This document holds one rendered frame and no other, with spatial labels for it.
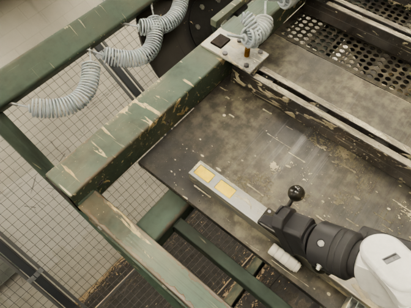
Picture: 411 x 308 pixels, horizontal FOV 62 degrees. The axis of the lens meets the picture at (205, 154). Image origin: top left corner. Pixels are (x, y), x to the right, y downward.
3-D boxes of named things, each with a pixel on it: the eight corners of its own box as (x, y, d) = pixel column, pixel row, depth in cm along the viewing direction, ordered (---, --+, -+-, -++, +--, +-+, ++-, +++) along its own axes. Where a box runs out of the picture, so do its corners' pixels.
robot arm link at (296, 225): (261, 228, 66) (317, 253, 57) (288, 193, 69) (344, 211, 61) (281, 264, 72) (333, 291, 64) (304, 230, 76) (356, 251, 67)
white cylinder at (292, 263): (266, 253, 84) (293, 275, 81) (268, 250, 81) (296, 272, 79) (273, 244, 85) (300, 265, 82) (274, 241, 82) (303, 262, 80)
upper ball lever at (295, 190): (277, 235, 81) (304, 195, 74) (264, 225, 82) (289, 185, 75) (284, 227, 84) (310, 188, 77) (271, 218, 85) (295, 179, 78)
